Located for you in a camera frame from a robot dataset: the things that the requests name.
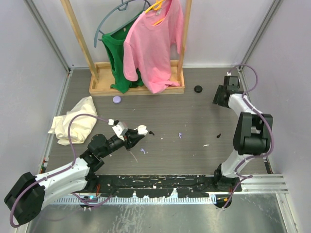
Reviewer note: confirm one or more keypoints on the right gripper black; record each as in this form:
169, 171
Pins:
216, 99

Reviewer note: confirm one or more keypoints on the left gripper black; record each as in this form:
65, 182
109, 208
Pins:
130, 138

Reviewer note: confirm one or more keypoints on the white earbud case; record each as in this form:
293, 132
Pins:
142, 130

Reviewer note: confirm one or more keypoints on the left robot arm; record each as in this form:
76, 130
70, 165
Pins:
32, 193

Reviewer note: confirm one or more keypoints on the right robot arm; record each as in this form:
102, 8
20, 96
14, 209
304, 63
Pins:
252, 137

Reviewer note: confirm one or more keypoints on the black earbud case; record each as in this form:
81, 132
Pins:
198, 89

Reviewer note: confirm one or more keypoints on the purple earbud case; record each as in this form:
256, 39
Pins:
116, 99

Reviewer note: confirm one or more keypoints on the cream cloth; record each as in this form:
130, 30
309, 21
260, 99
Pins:
76, 124

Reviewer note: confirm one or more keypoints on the pink t-shirt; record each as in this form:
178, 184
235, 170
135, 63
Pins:
150, 50

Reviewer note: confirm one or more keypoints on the green t-shirt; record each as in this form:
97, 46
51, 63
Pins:
113, 43

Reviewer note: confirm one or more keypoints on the yellow clothes hanger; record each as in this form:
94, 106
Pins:
158, 16

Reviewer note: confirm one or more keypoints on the grey clothes hanger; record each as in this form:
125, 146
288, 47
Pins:
126, 11

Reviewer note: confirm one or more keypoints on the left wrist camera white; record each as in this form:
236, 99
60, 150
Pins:
119, 128

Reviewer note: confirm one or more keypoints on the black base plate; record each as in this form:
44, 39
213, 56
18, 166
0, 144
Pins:
156, 186

